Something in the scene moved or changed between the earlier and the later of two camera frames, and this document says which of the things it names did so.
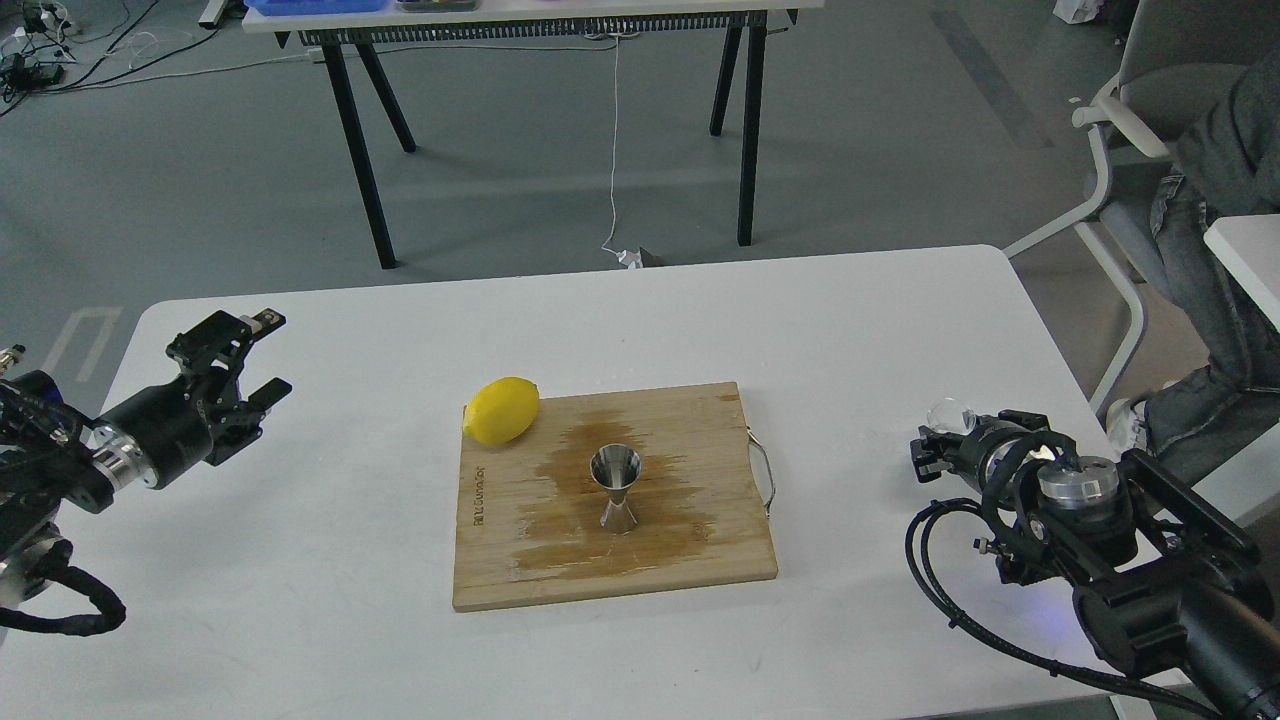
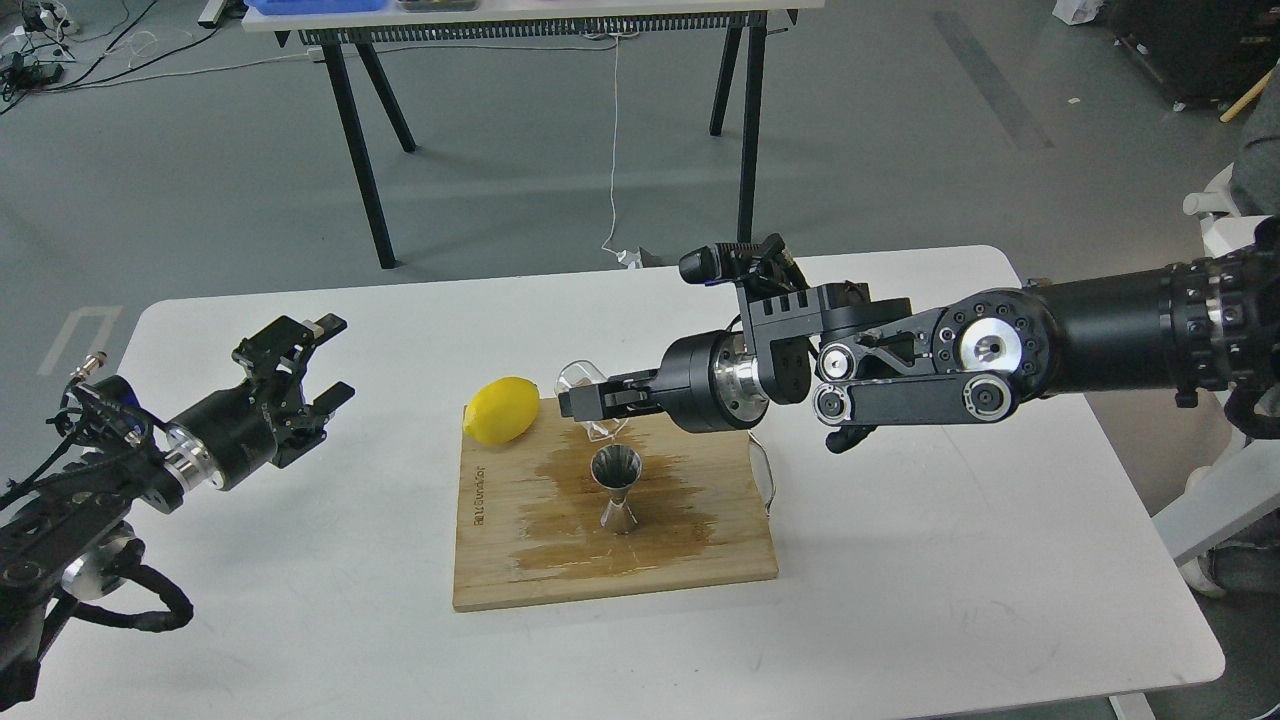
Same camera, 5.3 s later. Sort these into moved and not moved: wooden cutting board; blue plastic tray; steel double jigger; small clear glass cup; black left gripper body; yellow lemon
Moved: small clear glass cup; black left gripper body
Not moved: yellow lemon; steel double jigger; blue plastic tray; wooden cutting board
